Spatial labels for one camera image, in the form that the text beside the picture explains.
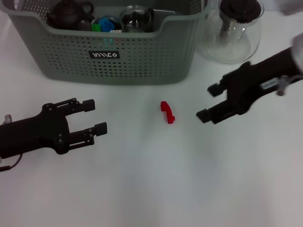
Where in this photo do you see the black carafe lid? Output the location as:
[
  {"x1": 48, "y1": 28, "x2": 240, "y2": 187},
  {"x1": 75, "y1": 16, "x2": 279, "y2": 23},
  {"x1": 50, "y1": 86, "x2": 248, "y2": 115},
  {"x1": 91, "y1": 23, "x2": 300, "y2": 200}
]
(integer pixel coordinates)
[{"x1": 219, "y1": 0, "x2": 265, "y2": 24}]

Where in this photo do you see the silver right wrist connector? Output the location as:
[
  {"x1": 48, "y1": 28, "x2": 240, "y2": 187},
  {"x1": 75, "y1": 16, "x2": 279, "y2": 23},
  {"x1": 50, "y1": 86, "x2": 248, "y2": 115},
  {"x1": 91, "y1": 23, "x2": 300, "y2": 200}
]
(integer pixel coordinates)
[{"x1": 275, "y1": 75, "x2": 289, "y2": 96}]

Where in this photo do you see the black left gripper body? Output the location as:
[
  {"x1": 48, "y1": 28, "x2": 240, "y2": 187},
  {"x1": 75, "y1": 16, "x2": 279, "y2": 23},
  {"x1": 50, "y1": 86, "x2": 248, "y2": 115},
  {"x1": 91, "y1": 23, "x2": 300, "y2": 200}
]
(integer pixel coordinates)
[{"x1": 0, "y1": 103, "x2": 71, "y2": 159}]

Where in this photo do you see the glass teacup with black base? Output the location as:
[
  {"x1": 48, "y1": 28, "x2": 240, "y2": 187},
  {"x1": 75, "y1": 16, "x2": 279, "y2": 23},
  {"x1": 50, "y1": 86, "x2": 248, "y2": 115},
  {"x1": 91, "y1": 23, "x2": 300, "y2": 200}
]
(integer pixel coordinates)
[
  {"x1": 77, "y1": 18, "x2": 93, "y2": 31},
  {"x1": 89, "y1": 15, "x2": 125, "y2": 33},
  {"x1": 120, "y1": 5, "x2": 156, "y2": 33}
]

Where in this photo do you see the grey-green perforated storage bin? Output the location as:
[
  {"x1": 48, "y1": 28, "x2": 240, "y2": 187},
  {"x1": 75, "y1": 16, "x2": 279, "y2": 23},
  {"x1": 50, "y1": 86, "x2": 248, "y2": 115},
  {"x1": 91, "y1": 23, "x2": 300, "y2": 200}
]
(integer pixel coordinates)
[{"x1": 0, "y1": 0, "x2": 212, "y2": 86}]

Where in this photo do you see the blue square toy plate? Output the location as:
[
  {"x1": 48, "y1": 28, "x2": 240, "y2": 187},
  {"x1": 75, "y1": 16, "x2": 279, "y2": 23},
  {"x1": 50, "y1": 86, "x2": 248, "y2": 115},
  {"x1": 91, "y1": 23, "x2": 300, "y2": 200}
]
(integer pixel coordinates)
[{"x1": 98, "y1": 18, "x2": 117, "y2": 33}]

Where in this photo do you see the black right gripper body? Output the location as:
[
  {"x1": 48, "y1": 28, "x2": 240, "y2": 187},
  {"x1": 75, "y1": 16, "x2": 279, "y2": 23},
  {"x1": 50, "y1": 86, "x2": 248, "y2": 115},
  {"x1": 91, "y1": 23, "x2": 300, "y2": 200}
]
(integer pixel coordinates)
[{"x1": 221, "y1": 46, "x2": 299, "y2": 116}]

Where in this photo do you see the thin left wrist cable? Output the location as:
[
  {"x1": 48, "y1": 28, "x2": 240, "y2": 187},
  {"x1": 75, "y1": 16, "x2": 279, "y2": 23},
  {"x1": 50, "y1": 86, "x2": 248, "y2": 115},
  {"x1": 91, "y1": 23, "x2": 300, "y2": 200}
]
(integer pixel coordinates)
[{"x1": 0, "y1": 153, "x2": 24, "y2": 172}]

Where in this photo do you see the clear glass carafe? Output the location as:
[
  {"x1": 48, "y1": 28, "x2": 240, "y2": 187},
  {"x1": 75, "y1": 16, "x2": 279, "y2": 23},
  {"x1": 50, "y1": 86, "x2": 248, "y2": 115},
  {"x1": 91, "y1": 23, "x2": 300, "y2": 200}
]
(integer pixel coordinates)
[{"x1": 198, "y1": 0, "x2": 265, "y2": 64}]

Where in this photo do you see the dark red curved toy block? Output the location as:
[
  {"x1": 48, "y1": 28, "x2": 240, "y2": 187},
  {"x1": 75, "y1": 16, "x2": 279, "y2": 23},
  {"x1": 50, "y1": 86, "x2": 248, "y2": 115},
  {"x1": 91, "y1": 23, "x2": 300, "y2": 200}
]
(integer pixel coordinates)
[{"x1": 160, "y1": 101, "x2": 176, "y2": 124}]

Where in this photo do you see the dark clay teapot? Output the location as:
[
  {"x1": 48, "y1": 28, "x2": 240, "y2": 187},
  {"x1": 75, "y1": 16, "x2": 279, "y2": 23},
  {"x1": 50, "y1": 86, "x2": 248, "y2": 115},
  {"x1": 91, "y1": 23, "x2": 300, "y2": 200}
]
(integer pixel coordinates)
[{"x1": 45, "y1": 0, "x2": 95, "y2": 30}]

